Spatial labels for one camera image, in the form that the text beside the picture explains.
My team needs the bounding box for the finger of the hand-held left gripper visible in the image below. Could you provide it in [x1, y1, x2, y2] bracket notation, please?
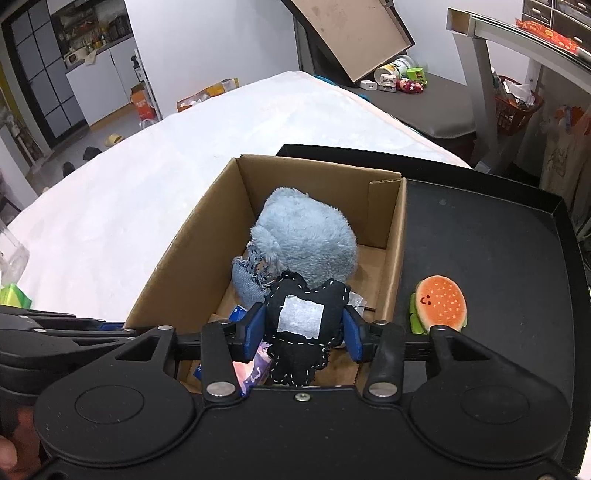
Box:
[0, 304, 127, 333]
[0, 332, 139, 352]

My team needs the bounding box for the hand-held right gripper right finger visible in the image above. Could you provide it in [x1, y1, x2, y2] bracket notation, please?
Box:
[342, 305, 494, 403]

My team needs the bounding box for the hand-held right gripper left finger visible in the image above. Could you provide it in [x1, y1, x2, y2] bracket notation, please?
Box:
[113, 303, 269, 402]

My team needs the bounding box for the black stitched plush toy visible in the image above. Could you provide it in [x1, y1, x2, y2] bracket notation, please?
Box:
[264, 272, 352, 387]

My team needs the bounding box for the blue denim cloth piece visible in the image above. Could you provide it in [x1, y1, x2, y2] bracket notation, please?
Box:
[231, 242, 282, 308]

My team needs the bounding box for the brown cardboard box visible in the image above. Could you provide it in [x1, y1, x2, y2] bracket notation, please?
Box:
[124, 154, 408, 398]

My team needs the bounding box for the person's left hand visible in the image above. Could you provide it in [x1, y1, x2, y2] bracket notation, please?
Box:
[0, 436, 19, 480]

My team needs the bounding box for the green packet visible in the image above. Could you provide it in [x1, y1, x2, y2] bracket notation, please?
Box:
[0, 284, 33, 309]

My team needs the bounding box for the blue and pink packet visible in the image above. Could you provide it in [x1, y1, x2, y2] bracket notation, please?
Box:
[191, 305, 275, 398]

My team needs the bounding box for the clear glass jar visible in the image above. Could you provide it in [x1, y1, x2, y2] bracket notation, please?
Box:
[0, 219, 29, 284]

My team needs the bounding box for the burger plush toy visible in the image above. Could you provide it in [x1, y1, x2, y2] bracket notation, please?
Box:
[409, 275, 468, 335]

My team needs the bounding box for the light blue fluffy plush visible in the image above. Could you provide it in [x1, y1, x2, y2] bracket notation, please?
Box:
[249, 187, 358, 289]

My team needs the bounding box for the black tray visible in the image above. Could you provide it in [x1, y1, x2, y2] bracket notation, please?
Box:
[274, 143, 591, 476]

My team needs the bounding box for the black framed glass door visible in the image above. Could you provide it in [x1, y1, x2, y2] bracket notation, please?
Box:
[0, 0, 88, 139]

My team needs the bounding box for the orange and white carton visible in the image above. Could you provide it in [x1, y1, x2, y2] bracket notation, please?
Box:
[130, 84, 158, 121]

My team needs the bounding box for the grey bench pad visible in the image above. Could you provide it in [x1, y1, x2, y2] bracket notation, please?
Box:
[323, 74, 476, 139]

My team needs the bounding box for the white cabinet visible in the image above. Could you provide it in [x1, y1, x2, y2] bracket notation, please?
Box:
[65, 37, 160, 127]

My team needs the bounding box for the cardboard tissue box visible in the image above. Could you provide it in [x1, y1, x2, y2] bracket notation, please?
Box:
[177, 78, 241, 113]

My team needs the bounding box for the red plastic basket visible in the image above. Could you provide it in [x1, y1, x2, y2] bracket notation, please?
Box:
[494, 74, 546, 137]

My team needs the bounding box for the white can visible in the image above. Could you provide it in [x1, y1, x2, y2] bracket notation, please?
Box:
[375, 54, 414, 84]

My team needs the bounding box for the beige tote bag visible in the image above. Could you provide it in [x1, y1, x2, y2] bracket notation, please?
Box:
[538, 104, 591, 222]

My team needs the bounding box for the cluttered kitchen shelf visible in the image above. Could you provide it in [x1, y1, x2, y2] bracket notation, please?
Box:
[51, 0, 134, 70]

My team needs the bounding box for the brown wooden board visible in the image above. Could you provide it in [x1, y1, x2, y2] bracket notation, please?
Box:
[281, 0, 415, 84]

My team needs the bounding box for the red packet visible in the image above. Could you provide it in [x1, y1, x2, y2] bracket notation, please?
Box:
[515, 17, 580, 55]

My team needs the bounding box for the dark drawer unit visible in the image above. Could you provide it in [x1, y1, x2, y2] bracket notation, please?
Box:
[524, 0, 591, 33]

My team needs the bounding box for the white desk frame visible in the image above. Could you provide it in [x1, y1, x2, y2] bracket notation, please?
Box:
[445, 7, 591, 174]

